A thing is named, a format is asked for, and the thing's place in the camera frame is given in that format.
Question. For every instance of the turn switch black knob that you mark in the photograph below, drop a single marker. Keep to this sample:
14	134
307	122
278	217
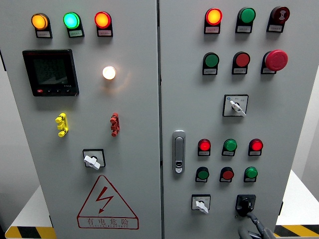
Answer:
244	203

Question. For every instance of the black door hinge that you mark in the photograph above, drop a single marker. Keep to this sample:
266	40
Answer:
50	221
2	61
281	208

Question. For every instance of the black yellow striped tape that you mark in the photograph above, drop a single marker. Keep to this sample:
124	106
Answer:
30	232
299	231

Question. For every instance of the small label plate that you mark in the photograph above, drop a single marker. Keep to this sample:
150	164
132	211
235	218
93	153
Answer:
249	180
254	153
203	153
243	29
44	34
239	71
267	71
75	33
212	30
209	71
105	33
227	153
200	180
224	180
274	28

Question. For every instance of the small green round lamp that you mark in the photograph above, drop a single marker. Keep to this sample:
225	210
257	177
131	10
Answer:
251	172
230	145

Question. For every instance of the small red push button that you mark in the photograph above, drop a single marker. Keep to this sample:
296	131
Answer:
227	174

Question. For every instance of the small green push button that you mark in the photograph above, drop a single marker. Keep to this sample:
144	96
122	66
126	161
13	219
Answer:
203	174

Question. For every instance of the small red round lamp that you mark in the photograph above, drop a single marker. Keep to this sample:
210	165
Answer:
256	145
204	145

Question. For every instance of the silver door lock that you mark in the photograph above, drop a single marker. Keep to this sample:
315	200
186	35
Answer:
179	149

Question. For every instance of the pale grey door with lock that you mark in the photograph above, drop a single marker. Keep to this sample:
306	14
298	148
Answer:
192	112

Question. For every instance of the red warning triangle sign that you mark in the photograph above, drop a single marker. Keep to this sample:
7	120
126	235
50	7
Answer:
107	221

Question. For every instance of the large red stop button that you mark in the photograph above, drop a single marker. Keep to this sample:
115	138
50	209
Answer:
276	60

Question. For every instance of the flat red push button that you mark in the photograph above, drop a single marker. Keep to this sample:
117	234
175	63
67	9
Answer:
242	59

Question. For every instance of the flat green push button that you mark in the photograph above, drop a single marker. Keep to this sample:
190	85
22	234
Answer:
211	60

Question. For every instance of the pale grey door with display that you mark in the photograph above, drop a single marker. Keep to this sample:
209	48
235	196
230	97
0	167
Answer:
135	99

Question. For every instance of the large green domed button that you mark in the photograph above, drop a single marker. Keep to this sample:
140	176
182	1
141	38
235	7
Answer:
247	15

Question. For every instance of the dark red buzzer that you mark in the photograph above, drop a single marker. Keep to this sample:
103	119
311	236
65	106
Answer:
280	15

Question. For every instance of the white round lamp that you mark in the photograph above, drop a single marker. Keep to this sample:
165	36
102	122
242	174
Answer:
109	73

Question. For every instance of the large red lamp beside button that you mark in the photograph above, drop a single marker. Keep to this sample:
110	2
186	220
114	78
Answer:
213	17

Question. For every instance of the large red lamp beside green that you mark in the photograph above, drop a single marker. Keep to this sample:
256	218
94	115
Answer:
102	20

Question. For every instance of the black display meter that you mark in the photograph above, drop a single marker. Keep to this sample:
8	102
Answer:
50	72

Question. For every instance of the large lit green lamp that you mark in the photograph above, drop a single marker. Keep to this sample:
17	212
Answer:
71	20

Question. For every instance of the large yellow round lamp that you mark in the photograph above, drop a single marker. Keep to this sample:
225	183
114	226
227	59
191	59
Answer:
39	21

